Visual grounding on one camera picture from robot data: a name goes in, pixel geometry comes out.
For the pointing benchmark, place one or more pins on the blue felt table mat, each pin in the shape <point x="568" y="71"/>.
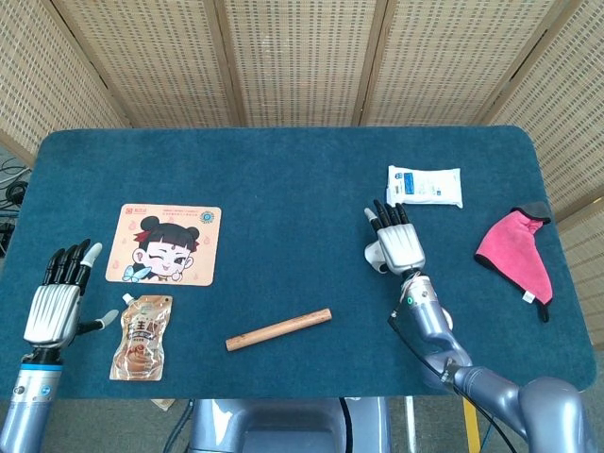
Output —
<point x="302" y="189"/>

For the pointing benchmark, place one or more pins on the white wet wipes pack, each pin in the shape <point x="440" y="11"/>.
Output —
<point x="424" y="186"/>

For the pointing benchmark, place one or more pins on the pink cloth mitt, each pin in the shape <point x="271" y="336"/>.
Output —
<point x="514" y="245"/>

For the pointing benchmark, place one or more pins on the yellow floor tape strip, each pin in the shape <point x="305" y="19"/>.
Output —
<point x="471" y="424"/>

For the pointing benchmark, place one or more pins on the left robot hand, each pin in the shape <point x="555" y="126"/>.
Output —
<point x="52" y="316"/>

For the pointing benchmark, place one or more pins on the white table leg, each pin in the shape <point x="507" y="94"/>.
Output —
<point x="410" y="415"/>

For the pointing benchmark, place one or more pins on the paper scrap under table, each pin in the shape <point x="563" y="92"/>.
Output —
<point x="162" y="404"/>

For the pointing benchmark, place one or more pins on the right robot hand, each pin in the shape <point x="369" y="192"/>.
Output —
<point x="401" y="247"/>

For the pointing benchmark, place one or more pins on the cartoon girl mouse pad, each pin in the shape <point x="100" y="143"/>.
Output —
<point x="165" y="245"/>

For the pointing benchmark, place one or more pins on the wooden rod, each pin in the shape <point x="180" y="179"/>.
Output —
<point x="278" y="329"/>

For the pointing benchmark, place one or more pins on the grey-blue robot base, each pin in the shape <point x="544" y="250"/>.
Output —
<point x="283" y="424"/>

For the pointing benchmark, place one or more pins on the brown drink pouch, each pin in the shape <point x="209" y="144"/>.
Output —
<point x="141" y="340"/>

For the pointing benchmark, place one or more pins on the bamboo folding screen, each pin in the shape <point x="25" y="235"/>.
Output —
<point x="302" y="56"/>

